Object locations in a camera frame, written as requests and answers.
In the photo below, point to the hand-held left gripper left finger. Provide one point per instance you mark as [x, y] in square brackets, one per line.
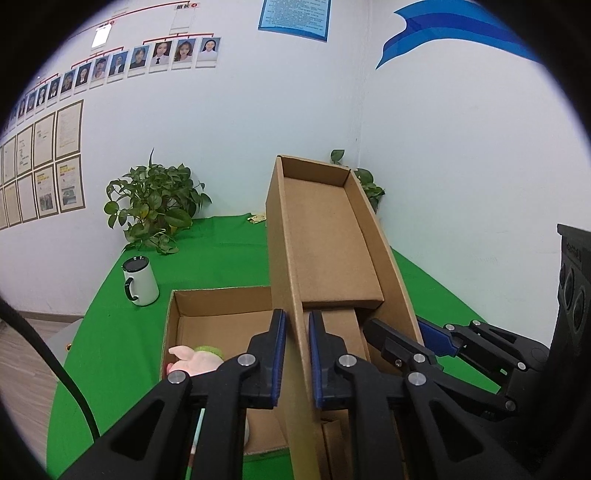
[278, 360]

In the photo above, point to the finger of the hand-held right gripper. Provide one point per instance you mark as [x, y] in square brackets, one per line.
[388, 341]
[438, 339]

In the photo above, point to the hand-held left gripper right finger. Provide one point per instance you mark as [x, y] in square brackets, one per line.
[315, 360]

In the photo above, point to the large cardboard box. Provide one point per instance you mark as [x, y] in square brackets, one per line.
[212, 304]

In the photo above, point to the narrow cardboard box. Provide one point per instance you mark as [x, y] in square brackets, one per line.
[323, 240]

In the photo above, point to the pink and green plush toy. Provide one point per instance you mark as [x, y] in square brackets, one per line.
[203, 362]

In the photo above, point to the green striped pen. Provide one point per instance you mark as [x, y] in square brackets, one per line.
[197, 434]

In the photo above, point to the small yellow packet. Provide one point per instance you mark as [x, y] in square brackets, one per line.
[256, 218]

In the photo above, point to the small potted plant brown pot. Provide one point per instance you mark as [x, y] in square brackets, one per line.
[369, 184]

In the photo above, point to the white mug with black lid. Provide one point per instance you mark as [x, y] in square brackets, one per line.
[141, 281]

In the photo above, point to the green table cloth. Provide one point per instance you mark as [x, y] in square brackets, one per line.
[115, 332]

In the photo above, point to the large green potted plant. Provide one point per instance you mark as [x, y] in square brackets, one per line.
[152, 198]

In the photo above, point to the row of portrait photos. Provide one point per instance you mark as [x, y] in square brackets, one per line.
[159, 55]

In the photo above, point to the blue notice poster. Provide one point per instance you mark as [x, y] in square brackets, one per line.
[295, 18]

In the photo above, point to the white paper sheet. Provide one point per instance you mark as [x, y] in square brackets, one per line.
[101, 37]

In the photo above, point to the group of framed wall documents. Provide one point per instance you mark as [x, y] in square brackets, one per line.
[69, 129]

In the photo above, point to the blue wave wall decal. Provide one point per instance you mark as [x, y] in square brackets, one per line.
[443, 23]

